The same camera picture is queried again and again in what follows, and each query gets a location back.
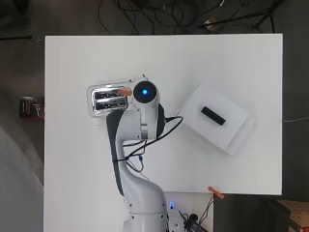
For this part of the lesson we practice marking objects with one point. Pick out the small black camera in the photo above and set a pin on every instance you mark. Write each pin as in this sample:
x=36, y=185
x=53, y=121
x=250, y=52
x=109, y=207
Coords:
x=192, y=220

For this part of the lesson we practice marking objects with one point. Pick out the white stand box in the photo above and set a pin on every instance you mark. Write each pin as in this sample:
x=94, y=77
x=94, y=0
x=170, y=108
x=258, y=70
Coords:
x=241, y=138
x=199, y=125

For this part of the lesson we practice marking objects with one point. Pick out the black block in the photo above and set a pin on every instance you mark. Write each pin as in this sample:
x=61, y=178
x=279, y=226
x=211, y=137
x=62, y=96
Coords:
x=213, y=116

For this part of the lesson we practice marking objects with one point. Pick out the white seven-joint robot arm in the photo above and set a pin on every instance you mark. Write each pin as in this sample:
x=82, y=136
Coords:
x=141, y=199

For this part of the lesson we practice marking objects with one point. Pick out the black tripod stand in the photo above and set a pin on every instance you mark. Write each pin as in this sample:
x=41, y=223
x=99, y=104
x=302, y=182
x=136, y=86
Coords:
x=244, y=16

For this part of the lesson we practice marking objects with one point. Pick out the orange clamp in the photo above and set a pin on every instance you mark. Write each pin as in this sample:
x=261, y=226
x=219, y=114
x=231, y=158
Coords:
x=215, y=192

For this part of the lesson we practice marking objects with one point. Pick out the steel toaster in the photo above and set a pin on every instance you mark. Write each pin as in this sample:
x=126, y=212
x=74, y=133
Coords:
x=106, y=100

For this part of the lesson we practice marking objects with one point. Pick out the orange toast slice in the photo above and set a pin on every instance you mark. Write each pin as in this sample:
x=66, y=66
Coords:
x=125, y=92

